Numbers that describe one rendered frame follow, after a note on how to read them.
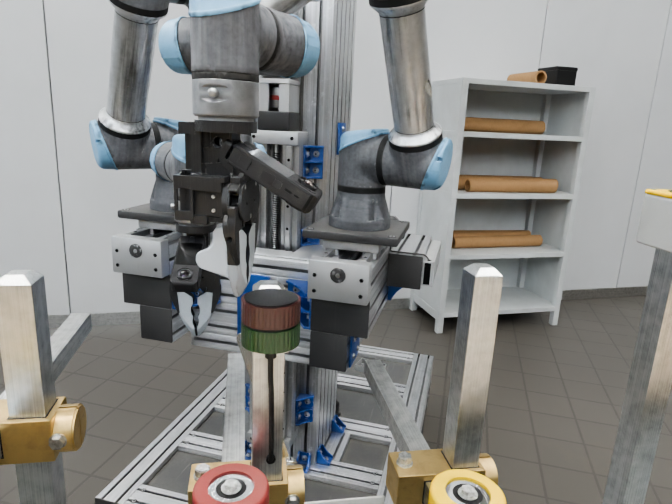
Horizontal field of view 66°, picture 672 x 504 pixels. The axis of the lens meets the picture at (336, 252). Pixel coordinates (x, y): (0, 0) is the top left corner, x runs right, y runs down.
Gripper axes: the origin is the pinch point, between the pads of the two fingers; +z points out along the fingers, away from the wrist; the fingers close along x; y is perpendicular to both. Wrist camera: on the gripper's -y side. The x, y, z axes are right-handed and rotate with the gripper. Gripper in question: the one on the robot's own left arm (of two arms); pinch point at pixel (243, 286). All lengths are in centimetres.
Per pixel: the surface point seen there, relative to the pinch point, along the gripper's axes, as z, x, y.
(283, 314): -2.3, 13.4, -8.5
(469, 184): 14, -269, -55
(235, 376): 21.9, -16.7, 7.1
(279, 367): 6.3, 7.9, -6.8
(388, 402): 22.4, -14.9, -18.8
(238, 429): 22.0, -2.3, 1.6
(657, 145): -13, -371, -201
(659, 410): 15, -8, -55
